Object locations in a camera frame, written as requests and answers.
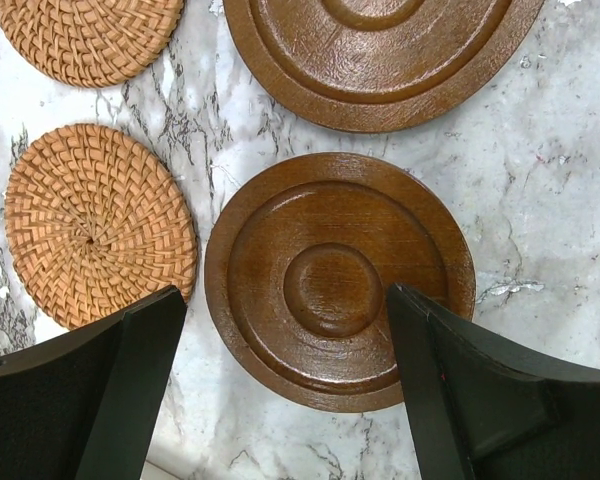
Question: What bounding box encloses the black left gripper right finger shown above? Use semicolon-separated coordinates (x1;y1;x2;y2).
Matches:
387;284;600;479

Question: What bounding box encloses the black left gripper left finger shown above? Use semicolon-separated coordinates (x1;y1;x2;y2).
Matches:
0;286;187;479

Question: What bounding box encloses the woven rattan coaster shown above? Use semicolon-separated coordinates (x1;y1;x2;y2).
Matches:
0;0;184;88
5;123;198;330

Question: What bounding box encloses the brown ringed wooden coaster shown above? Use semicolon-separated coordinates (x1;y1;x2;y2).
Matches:
204;152;476;413

